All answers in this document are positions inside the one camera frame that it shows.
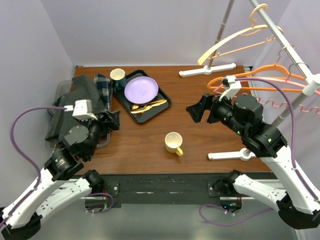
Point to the clear plastic bin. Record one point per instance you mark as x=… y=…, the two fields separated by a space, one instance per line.
x=51 y=144

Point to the gold spoon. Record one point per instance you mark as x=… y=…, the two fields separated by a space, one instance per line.
x=137 y=107

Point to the dark dotted garment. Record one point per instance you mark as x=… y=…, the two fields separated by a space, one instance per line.
x=84 y=90

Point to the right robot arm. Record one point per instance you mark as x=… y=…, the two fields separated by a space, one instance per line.
x=294 y=204

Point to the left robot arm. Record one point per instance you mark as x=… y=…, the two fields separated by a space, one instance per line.
x=81 y=132

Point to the gold knife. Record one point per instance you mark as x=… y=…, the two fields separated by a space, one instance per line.
x=144 y=109

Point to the yellow mug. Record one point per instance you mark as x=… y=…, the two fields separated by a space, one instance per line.
x=173 y=142

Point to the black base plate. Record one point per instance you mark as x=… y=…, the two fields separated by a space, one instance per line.
x=168 y=189

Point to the purple plate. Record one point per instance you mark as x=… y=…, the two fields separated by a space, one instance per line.
x=141 y=90

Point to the navy white plaid skirt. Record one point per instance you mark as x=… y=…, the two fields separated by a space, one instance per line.
x=103 y=84

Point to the dark teal cup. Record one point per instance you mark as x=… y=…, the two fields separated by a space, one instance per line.
x=118 y=75

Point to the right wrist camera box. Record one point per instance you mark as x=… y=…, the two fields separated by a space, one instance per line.
x=231 y=87

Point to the tan thin hanger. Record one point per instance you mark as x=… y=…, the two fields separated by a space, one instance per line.
x=263 y=6

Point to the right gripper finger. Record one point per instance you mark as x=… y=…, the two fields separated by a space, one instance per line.
x=206 y=102
x=196 y=112

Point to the orange hanger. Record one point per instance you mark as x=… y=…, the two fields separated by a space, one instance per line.
x=265 y=68

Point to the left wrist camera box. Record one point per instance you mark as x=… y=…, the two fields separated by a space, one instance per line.
x=82 y=110

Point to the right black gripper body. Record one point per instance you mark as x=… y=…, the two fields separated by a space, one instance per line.
x=217 y=111

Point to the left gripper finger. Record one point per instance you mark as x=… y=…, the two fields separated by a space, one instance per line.
x=107 y=117
x=115 y=120

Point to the white wooden hanger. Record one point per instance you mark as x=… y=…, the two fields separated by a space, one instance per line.
x=246 y=32

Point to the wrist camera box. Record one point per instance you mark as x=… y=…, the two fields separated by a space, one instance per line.
x=82 y=110
x=231 y=87

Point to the clothes rack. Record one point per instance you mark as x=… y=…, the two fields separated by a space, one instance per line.
x=261 y=17

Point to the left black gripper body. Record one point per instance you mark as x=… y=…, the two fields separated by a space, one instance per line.
x=100 y=127

